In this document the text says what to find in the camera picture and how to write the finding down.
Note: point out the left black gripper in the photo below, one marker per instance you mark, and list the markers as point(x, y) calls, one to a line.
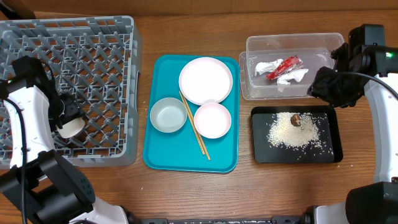
point(74, 110)

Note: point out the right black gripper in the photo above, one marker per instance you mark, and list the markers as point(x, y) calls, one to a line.
point(325, 87)

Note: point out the white paper cup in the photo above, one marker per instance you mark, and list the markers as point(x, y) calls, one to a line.
point(71, 128)

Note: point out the white napkin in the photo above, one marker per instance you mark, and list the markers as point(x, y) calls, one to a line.
point(264, 68)

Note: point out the red snack wrapper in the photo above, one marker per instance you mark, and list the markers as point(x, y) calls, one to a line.
point(289, 64)

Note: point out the brown food chunk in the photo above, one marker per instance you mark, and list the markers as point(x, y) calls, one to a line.
point(295, 120)

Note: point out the rice grains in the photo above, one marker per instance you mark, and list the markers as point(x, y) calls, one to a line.
point(310, 142)

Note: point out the grey-green ceramic bowl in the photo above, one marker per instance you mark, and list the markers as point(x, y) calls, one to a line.
point(168, 115)

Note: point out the pink-white small bowl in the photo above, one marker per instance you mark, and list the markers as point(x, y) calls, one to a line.
point(212, 120)

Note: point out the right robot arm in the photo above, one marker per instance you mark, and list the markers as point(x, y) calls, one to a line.
point(368, 70)

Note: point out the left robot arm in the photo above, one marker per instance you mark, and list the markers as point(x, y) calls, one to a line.
point(42, 184)

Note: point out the clear plastic waste bin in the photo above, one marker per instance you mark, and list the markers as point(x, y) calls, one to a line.
point(314, 50)

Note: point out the grey plastic dish rack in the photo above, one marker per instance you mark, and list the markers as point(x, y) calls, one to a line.
point(97, 60)

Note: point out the black rectangular tray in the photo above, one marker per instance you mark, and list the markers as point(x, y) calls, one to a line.
point(261, 115)

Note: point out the right wooden chopstick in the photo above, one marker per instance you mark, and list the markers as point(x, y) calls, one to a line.
point(207, 154)

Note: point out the wooden chopstick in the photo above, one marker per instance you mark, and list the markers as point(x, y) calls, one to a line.
point(207, 154)
point(190, 116)

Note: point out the left wooden chopstick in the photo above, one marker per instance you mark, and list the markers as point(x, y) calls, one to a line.
point(190, 116)

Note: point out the large white round plate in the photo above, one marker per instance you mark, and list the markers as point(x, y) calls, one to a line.
point(205, 80)

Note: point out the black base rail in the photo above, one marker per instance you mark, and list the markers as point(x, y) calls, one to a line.
point(217, 220)

